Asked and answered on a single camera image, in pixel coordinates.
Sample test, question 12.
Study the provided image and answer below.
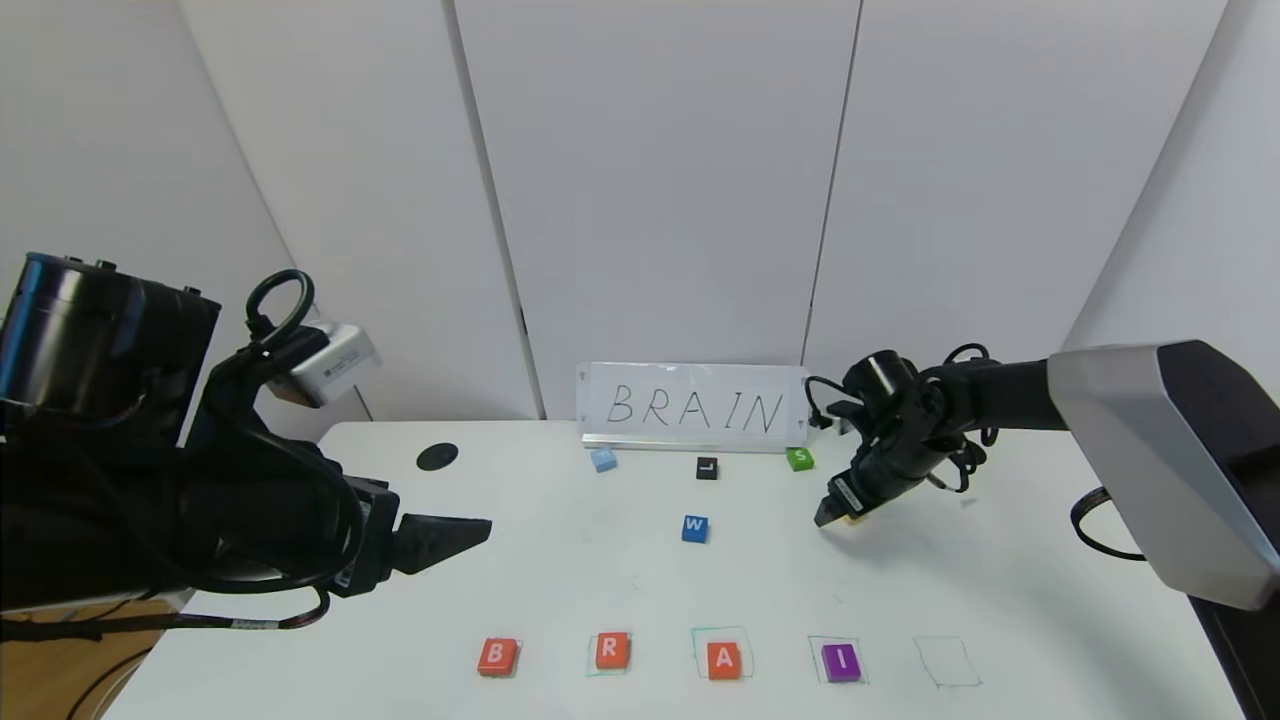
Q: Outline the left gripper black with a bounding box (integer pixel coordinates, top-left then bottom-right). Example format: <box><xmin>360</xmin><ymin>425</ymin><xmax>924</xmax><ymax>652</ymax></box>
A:
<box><xmin>327</xmin><ymin>475</ymin><xmax>493</xmax><ymax>598</ymax></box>

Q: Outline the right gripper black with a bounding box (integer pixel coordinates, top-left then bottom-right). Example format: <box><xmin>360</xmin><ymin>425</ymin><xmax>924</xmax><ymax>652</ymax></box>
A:
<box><xmin>813</xmin><ymin>435</ymin><xmax>928</xmax><ymax>528</ymax></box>

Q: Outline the white BRAIN sign board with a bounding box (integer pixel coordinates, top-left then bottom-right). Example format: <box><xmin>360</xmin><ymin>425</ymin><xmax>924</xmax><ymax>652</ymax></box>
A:
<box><xmin>577</xmin><ymin>363</ymin><xmax>810</xmax><ymax>453</ymax></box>

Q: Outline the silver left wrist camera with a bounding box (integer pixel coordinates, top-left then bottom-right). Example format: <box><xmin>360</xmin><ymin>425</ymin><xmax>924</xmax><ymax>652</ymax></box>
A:
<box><xmin>270</xmin><ymin>322</ymin><xmax>383</xmax><ymax>408</ymax></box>

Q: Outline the black right arm hose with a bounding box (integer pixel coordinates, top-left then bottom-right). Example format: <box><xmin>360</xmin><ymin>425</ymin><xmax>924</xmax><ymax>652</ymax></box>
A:
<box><xmin>1070</xmin><ymin>487</ymin><xmax>1146</xmax><ymax>561</ymax></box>

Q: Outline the black floor cable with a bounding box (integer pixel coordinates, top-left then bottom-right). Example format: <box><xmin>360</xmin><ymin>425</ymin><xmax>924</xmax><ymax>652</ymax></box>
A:
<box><xmin>65</xmin><ymin>650</ymin><xmax>151</xmax><ymax>720</ymax></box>

